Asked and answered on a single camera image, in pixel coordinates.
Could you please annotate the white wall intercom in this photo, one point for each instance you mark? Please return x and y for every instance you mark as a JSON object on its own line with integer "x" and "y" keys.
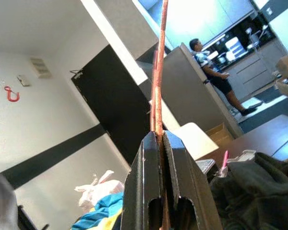
{"x": 24, "y": 80}

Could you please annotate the grey kitchen cabinets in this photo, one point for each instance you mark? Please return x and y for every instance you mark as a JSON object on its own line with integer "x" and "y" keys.
{"x": 254, "y": 69}

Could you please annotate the dark wooden table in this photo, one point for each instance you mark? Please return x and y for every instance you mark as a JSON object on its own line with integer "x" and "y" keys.
{"x": 266, "y": 134}

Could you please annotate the red hook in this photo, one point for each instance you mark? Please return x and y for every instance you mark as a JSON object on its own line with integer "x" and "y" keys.
{"x": 13, "y": 101}

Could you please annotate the black garment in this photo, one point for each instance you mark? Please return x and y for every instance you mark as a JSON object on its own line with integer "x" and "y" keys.
{"x": 254, "y": 196}

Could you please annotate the white plastic bag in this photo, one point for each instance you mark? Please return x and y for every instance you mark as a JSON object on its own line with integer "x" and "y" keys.
{"x": 98, "y": 191}

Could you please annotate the white moulded chair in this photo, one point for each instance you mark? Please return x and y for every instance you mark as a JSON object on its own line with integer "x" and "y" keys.
{"x": 196, "y": 141}

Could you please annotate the yellow and blue garment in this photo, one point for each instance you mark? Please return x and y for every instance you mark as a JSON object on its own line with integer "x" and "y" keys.
{"x": 100, "y": 210}

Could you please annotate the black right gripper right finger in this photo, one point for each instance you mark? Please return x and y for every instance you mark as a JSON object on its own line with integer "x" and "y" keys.
{"x": 189, "y": 177}

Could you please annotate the pink pen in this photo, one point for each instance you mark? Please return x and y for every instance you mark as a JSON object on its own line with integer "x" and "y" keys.
{"x": 225, "y": 160}

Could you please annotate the person in patterned shirt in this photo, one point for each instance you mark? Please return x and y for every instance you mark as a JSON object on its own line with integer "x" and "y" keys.
{"x": 216, "y": 79}

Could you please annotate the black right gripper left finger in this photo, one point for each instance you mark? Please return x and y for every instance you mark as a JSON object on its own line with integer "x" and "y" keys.
{"x": 144, "y": 172}

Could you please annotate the pink plastic hanger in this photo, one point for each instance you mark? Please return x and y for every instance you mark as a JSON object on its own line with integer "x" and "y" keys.
{"x": 161, "y": 72}

